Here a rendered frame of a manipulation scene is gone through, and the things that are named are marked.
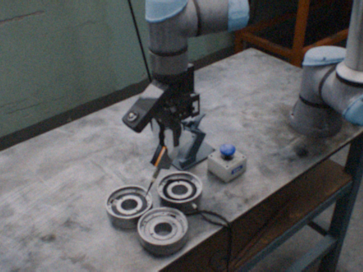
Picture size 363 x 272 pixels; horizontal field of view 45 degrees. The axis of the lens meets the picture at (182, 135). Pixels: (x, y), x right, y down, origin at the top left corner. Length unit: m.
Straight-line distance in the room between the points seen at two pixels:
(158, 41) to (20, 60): 1.76
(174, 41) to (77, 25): 1.82
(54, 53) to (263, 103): 1.48
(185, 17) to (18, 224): 0.59
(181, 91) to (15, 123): 1.84
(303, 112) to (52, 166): 0.70
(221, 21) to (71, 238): 0.55
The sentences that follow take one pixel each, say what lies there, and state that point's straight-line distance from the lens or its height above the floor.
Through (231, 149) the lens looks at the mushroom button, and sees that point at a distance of 1.08.
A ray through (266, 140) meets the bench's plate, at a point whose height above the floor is 0.80.
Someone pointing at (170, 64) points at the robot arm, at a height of 1.16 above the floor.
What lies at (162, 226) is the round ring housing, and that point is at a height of 0.82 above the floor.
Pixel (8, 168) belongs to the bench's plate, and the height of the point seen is 0.80.
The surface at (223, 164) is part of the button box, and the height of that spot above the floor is 0.85.
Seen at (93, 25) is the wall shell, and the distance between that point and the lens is 2.65.
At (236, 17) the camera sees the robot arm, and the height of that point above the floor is 1.23.
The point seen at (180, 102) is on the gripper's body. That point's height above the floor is 1.07.
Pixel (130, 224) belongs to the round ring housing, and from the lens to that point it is 0.97.
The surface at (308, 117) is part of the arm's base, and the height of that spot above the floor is 0.85.
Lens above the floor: 1.53
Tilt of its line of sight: 36 degrees down
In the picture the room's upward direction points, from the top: 2 degrees counter-clockwise
